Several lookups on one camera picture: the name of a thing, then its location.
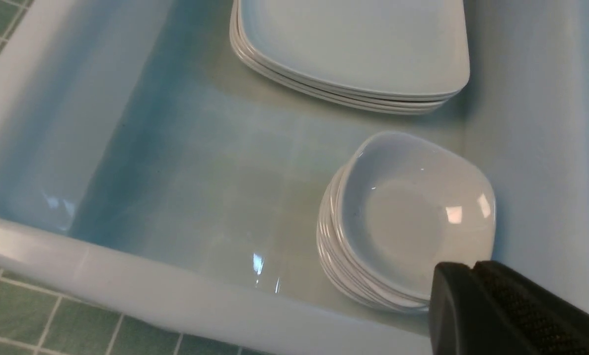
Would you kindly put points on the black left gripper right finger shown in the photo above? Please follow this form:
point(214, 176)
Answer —
point(547, 323)

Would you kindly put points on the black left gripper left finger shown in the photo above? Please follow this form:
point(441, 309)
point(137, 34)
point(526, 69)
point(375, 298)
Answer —
point(464, 320)

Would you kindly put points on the white square plate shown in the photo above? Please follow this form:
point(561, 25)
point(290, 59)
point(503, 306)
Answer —
point(246, 46)
point(314, 92)
point(381, 47)
point(234, 16)

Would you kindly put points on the top white square plate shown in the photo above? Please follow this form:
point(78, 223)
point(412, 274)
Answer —
point(381, 47)

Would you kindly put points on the stack of white bowls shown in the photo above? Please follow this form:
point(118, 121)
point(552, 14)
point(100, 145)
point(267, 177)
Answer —
point(341, 272)

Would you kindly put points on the top white small bowl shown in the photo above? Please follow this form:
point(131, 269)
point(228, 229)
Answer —
point(406, 204)

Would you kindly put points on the large white plastic tub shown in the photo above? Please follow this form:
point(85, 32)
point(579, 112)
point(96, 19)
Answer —
point(144, 169)

